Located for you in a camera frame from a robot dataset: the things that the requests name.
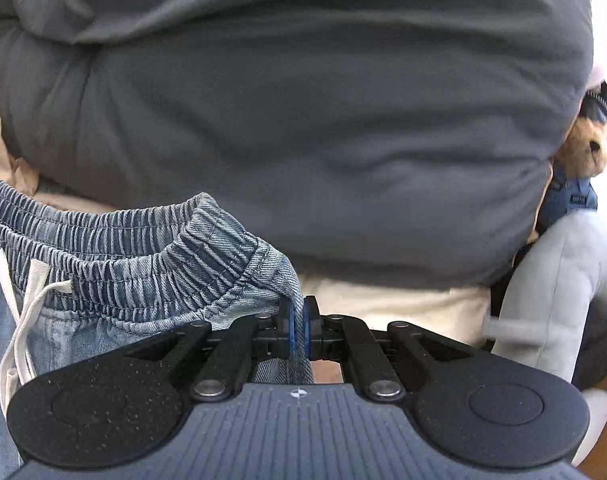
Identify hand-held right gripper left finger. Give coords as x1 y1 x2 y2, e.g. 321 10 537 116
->
126 297 299 403

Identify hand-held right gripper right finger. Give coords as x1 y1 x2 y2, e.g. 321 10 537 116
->
303 296 477 403

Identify light blue denim pants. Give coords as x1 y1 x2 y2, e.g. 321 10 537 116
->
0 160 317 480

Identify cream printed bed sheet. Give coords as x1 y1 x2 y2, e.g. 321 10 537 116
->
28 187 494 386

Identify black pouch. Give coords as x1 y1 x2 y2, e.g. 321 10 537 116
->
573 305 607 391

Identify brown teddy bear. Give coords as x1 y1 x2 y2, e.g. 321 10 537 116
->
528 80 607 241

